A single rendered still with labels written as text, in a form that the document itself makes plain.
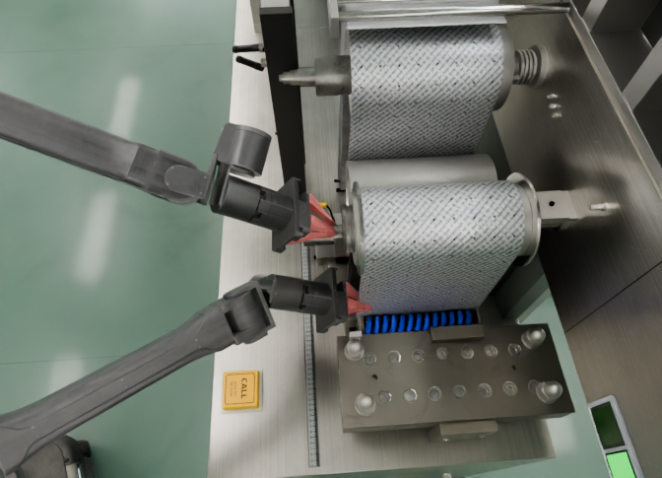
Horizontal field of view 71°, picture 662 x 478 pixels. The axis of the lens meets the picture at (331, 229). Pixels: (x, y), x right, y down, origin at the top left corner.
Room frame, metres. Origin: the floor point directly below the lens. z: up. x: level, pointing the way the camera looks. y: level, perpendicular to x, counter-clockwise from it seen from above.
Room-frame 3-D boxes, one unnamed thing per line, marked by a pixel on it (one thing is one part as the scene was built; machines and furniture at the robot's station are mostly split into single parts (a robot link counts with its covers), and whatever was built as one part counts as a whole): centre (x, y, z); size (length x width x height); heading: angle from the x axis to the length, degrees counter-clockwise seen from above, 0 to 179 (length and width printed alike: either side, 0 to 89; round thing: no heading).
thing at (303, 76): (0.62, 0.06, 1.33); 0.06 x 0.03 x 0.03; 94
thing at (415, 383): (0.20, -0.22, 1.00); 0.40 x 0.16 x 0.06; 94
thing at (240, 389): (0.20, 0.18, 0.91); 0.07 x 0.07 x 0.02; 4
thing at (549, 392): (0.17, -0.38, 1.05); 0.04 x 0.04 x 0.04
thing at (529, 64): (0.64, -0.32, 1.33); 0.07 x 0.07 x 0.07; 4
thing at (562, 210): (0.39, -0.34, 1.28); 0.06 x 0.05 x 0.02; 94
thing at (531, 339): (0.26, -0.37, 1.05); 0.04 x 0.04 x 0.04
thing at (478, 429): (0.11, -0.24, 0.96); 0.10 x 0.03 x 0.11; 94
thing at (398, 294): (0.32, -0.17, 1.11); 0.23 x 0.01 x 0.18; 94
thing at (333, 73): (0.62, 0.00, 1.33); 0.06 x 0.06 x 0.06; 4
